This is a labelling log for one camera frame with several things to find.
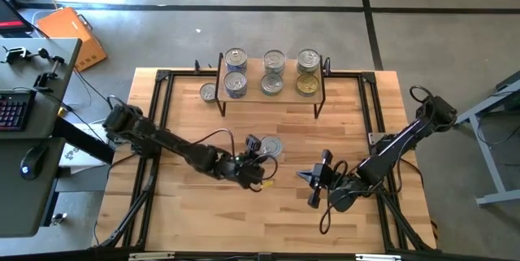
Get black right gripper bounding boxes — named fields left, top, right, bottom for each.
left=295, top=150, right=333, bottom=209

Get green label seafood can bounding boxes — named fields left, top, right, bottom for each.
left=297, top=48, right=322, bottom=71
left=198, top=82, right=219, bottom=104

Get wooden shelf black metal legs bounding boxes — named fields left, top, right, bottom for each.
left=214, top=52, right=332, bottom=120

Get black diagonal bar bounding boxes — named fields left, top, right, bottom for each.
left=51, top=116, right=115, bottom=165

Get white box with logo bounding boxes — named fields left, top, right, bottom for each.
left=58, top=122, right=111, bottom=168

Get small black metal fitting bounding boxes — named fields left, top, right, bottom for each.
left=51, top=211, right=68, bottom=227

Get black computer mouse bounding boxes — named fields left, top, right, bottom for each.
left=19, top=143, right=49, bottom=181

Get orange plastic case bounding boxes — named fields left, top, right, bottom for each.
left=36, top=7, right=109, bottom=72

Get black metal clamp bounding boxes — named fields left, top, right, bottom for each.
left=32, top=54, right=66, bottom=92
left=2, top=46, right=50, bottom=65

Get dark grey desk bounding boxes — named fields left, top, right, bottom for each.
left=0, top=137, right=66, bottom=238

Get black keyboard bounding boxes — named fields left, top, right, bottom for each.
left=0, top=89, right=37, bottom=133

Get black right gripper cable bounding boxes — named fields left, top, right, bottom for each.
left=318, top=189, right=343, bottom=236

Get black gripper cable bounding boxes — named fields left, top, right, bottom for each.
left=318, top=189, right=343, bottom=236
left=193, top=128, right=237, bottom=160

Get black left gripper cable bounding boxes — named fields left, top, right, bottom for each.
left=193, top=128, right=237, bottom=160

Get silver metal bracket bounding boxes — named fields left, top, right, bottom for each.
left=355, top=253, right=402, bottom=261
left=128, top=251, right=176, bottom=261

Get black aluminium rig frame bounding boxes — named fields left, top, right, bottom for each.
left=91, top=67, right=438, bottom=254

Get black right shoulder cable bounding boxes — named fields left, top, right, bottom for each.
left=409, top=85, right=435, bottom=106

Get grey metal table frame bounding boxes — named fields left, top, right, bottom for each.
left=448, top=69, right=520, bottom=207

